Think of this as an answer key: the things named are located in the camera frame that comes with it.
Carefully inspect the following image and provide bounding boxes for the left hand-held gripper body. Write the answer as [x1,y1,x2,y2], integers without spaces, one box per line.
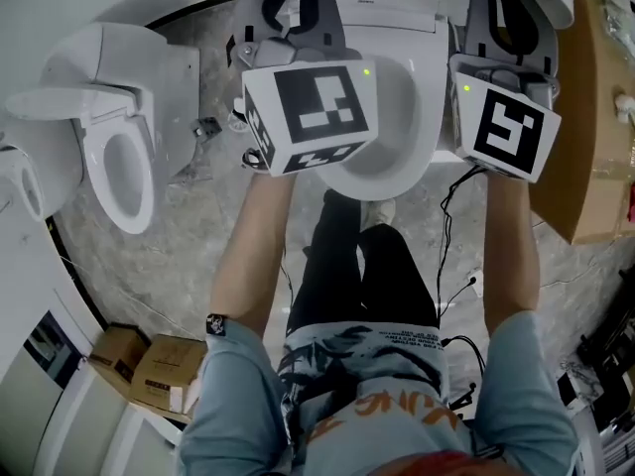
[231,35,381,179]

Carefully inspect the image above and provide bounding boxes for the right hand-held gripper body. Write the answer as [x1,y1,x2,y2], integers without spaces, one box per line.
[447,52,564,184]

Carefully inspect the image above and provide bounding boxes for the person's right forearm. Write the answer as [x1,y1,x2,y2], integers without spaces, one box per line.
[482,170,543,347]

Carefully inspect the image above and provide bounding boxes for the person's left forearm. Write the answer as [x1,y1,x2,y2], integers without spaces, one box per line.
[209,170,300,337]

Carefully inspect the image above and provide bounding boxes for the white smart toilet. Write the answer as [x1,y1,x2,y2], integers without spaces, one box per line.
[314,0,450,203]

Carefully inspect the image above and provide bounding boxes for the white toilet with tank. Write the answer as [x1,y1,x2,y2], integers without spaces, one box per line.
[4,22,202,236]

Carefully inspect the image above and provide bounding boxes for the small cardboard boxes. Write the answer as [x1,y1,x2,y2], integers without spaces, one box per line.
[129,333,209,417]

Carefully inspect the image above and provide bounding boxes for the large cardboard box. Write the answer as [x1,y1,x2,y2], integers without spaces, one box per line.
[533,0,635,248]

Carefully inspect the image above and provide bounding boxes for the person's white shoe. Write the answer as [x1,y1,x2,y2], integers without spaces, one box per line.
[358,197,399,230]

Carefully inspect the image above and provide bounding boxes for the white power strip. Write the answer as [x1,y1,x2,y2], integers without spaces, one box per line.
[465,267,485,299]

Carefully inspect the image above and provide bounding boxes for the person's black trousers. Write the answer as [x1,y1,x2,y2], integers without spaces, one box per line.
[286,187,441,337]

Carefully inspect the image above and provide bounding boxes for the person's light blue shirt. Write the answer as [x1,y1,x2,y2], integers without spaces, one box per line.
[178,311,582,476]

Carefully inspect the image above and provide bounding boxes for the small cardboard box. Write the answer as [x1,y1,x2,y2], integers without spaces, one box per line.
[88,321,153,386]

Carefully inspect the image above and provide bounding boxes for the dark glass window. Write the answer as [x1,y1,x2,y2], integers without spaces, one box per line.
[23,309,83,392]

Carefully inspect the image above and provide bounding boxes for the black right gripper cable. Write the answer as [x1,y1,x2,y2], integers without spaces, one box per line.
[436,165,490,327]

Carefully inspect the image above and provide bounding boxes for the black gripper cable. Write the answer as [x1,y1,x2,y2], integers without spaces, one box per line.
[279,249,297,317]
[436,165,490,327]

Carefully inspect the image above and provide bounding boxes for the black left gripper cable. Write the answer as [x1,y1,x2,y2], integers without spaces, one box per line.
[279,249,297,317]

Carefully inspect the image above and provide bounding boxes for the white wall-hung toilet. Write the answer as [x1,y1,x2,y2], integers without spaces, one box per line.
[0,146,47,223]

